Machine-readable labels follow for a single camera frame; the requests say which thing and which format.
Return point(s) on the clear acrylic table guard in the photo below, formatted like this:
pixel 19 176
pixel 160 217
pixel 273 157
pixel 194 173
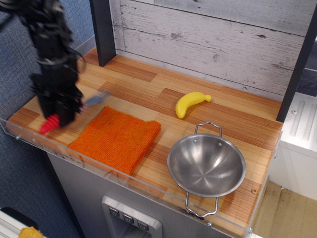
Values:
pixel 150 93

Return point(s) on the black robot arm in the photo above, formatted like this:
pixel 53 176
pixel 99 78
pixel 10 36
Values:
pixel 48 30

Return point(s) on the red handled metal fork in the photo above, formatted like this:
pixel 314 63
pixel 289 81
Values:
pixel 50 125

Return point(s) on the grey toy kitchen cabinet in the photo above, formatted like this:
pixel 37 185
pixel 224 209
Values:
pixel 85 190

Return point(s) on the orange knitted cloth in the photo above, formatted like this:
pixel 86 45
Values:
pixel 117 139

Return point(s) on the yellow toy banana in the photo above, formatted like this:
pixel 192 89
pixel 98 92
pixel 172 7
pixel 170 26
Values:
pixel 188 100

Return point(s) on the dark grey left post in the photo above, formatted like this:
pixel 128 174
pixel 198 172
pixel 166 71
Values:
pixel 104 37

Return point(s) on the dark grey right post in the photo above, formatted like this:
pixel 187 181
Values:
pixel 299 67

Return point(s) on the silver dispenser button panel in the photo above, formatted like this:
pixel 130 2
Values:
pixel 127 222

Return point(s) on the stainless steel two-handled bowl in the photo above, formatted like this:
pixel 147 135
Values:
pixel 206 165

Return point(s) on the dark grey post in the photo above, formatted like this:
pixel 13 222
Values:
pixel 104 37
pixel 299 67

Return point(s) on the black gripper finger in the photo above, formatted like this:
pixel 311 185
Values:
pixel 47 105
pixel 66 111

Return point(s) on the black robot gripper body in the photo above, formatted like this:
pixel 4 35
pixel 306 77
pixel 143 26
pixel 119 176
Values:
pixel 57 83

